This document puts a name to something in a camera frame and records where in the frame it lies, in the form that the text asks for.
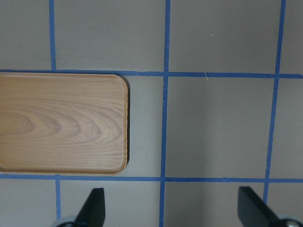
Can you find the wooden tray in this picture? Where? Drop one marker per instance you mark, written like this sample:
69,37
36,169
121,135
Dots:
54,123

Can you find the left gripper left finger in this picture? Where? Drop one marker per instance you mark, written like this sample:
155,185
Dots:
92,213

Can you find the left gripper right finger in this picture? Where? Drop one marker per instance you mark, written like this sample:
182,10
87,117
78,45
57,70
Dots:
252,211

